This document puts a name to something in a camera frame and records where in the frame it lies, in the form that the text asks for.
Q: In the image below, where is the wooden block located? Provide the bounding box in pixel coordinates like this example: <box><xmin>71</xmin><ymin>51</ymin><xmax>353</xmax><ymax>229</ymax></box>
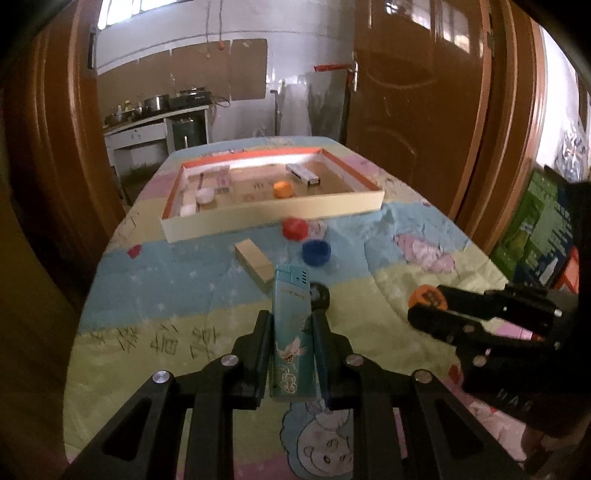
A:
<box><xmin>234</xmin><ymin>239</ymin><xmax>274</xmax><ymax>292</ymax></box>

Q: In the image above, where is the black bottle cap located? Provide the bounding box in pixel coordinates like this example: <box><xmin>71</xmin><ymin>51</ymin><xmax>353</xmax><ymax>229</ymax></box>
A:
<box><xmin>308</xmin><ymin>282</ymin><xmax>331</xmax><ymax>313</ymax></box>

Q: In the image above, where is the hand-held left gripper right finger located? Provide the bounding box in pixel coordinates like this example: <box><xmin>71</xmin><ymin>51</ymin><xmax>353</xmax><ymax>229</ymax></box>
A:
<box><xmin>310</xmin><ymin>310</ymin><xmax>527</xmax><ymax>480</ymax></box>

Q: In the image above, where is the shallow cardboard box tray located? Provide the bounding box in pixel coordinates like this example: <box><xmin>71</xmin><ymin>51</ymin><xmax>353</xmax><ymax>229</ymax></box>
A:
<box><xmin>160</xmin><ymin>148</ymin><xmax>386</xmax><ymax>244</ymax></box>

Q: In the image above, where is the black stove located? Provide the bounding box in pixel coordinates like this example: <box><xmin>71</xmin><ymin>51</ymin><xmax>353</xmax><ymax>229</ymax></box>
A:
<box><xmin>168</xmin><ymin>88</ymin><xmax>213</xmax><ymax>109</ymax></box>

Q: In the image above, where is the wooden door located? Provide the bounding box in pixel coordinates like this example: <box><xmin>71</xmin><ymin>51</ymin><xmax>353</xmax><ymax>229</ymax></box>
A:
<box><xmin>344</xmin><ymin>0</ymin><xmax>492</xmax><ymax>232</ymax></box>

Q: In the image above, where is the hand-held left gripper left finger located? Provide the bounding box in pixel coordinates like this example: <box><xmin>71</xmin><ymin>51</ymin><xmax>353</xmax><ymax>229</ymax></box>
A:
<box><xmin>62</xmin><ymin>310</ymin><xmax>274</xmax><ymax>480</ymax></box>

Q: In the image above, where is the white patterned lighter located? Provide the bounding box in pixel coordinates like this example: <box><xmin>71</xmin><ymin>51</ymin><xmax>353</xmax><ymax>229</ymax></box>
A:
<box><xmin>285</xmin><ymin>163</ymin><xmax>321</xmax><ymax>186</ymax></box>

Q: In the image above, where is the window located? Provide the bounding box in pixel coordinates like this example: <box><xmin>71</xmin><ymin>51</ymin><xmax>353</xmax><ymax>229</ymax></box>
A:
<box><xmin>99</xmin><ymin>0</ymin><xmax>153</xmax><ymax>28</ymax></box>

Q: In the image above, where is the green printed box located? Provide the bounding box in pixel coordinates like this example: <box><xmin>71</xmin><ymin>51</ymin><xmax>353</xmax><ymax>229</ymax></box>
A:
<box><xmin>489</xmin><ymin>168</ymin><xmax>578</xmax><ymax>287</ymax></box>

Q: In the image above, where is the green air fryer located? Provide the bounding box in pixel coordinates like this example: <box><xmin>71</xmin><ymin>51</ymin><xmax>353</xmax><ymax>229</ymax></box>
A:
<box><xmin>173</xmin><ymin>119</ymin><xmax>204</xmax><ymax>151</ymax></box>

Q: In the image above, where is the clear plastic sheet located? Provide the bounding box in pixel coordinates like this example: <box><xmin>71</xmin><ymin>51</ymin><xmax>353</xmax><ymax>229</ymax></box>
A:
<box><xmin>281</xmin><ymin>69</ymin><xmax>352</xmax><ymax>139</ymax></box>

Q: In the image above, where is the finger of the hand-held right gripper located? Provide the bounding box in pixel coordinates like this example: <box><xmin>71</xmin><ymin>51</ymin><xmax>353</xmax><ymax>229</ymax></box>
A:
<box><xmin>407</xmin><ymin>307</ymin><xmax>491</xmax><ymax>346</ymax></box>
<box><xmin>436</xmin><ymin>285</ymin><xmax>563</xmax><ymax>320</ymax></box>

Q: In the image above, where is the cartoon printed tablecloth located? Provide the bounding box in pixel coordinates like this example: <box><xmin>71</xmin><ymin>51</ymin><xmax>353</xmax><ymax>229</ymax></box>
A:
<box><xmin>62</xmin><ymin>135</ymin><xmax>532</xmax><ymax>480</ymax></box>

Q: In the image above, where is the orange cap with black print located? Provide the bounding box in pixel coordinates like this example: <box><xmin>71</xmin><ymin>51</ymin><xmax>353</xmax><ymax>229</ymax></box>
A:
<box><xmin>409</xmin><ymin>286</ymin><xmax>448</xmax><ymax>311</ymax></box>

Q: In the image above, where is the white kitchen counter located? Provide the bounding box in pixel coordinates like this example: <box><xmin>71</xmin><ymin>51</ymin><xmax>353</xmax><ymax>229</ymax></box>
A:
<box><xmin>104</xmin><ymin>105</ymin><xmax>211</xmax><ymax>171</ymax></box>

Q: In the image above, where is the red bottle cap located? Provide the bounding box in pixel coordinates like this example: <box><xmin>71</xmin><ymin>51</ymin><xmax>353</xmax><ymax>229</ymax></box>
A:
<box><xmin>283</xmin><ymin>218</ymin><xmax>309</xmax><ymax>241</ymax></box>

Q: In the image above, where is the wooden door jamb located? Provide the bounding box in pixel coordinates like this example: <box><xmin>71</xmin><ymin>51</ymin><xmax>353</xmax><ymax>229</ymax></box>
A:
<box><xmin>455</xmin><ymin>0</ymin><xmax>548</xmax><ymax>254</ymax></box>
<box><xmin>0</xmin><ymin>0</ymin><xmax>127</xmax><ymax>462</ymax></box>

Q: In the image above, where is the teal floral lighter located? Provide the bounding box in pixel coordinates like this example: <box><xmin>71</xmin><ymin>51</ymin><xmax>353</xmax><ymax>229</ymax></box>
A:
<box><xmin>268</xmin><ymin>268</ymin><xmax>321</xmax><ymax>401</ymax></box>

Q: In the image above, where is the cardboard sheet on wall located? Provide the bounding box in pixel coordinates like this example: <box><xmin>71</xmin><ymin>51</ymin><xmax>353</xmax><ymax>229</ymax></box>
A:
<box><xmin>97</xmin><ymin>38</ymin><xmax>269</xmax><ymax>125</ymax></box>

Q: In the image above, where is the blue bottle cap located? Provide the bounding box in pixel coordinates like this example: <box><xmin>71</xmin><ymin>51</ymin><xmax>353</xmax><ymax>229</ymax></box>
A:
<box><xmin>301</xmin><ymin>239</ymin><xmax>332</xmax><ymax>267</ymax></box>

